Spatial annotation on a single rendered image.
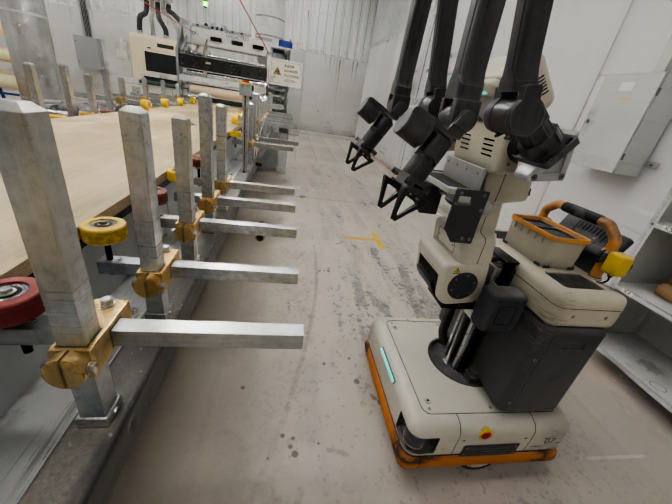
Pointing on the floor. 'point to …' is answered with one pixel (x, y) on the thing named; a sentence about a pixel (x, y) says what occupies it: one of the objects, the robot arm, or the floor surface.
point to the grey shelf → (633, 356)
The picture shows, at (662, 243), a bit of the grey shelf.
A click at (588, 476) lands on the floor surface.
